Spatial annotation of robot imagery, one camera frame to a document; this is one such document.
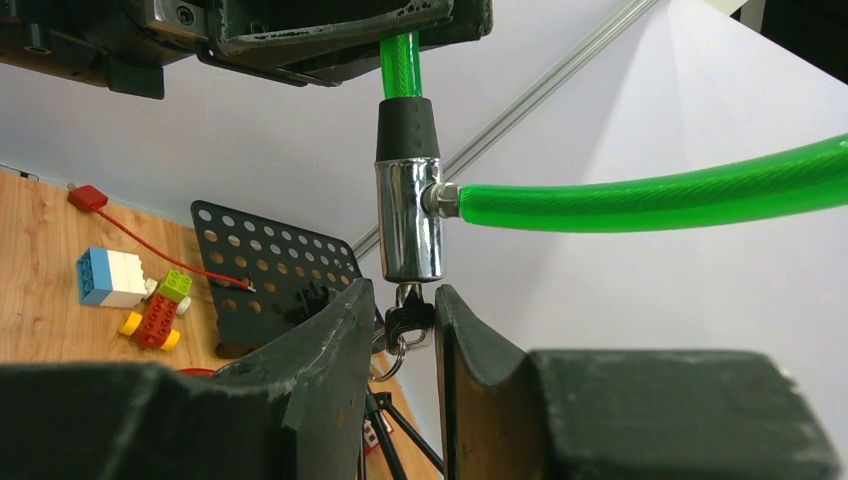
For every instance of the red cable lock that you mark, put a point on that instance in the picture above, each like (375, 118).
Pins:
(198, 372)

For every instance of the green toy brick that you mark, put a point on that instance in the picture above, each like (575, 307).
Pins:
(174, 286)

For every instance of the green cable lock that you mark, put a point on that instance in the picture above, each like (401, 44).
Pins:
(413, 200)

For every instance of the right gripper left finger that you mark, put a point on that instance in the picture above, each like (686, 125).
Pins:
(89, 420)

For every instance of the white blue toy brick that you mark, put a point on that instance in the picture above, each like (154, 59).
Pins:
(110, 278)

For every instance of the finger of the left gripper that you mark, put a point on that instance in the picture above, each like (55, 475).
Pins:
(298, 29)
(396, 55)

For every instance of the black perforated music stand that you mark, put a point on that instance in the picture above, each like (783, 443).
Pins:
(278, 265)

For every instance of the red yellow toy brick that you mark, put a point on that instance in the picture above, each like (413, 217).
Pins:
(153, 328)

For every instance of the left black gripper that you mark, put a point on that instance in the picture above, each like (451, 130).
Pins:
(122, 46)

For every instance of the red tag with cord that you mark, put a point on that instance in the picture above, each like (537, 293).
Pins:
(90, 200)

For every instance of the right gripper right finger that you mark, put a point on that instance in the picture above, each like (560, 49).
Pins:
(507, 413)

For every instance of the red label card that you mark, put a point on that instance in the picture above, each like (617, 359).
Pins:
(370, 437)

